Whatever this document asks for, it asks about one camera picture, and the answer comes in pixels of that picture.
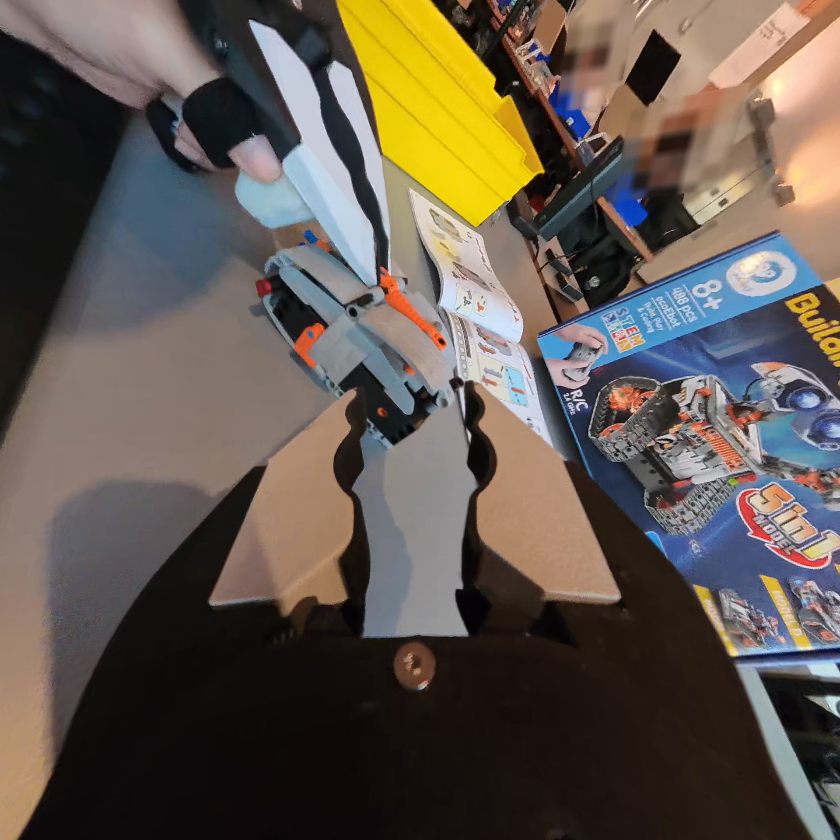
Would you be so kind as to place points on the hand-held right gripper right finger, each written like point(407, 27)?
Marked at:
point(538, 525)

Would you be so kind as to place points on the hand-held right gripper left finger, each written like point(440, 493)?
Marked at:
point(289, 525)

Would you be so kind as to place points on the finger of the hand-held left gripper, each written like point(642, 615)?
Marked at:
point(308, 170)
point(364, 144)

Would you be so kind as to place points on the grey orange brick model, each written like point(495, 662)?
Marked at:
point(354, 341)

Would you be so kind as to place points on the grey desk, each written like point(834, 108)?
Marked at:
point(164, 394)

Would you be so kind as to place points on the person's left hand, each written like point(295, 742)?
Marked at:
point(98, 46)

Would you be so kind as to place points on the yellow plastic bin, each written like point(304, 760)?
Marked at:
point(433, 111)

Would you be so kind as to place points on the open instruction booklet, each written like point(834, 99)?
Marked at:
point(472, 289)

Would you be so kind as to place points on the blue toy robot box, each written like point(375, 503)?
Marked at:
point(689, 407)

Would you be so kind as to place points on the dark grey monitor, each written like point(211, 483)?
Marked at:
point(577, 190)

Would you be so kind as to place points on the black dimpled mat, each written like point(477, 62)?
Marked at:
point(46, 210)

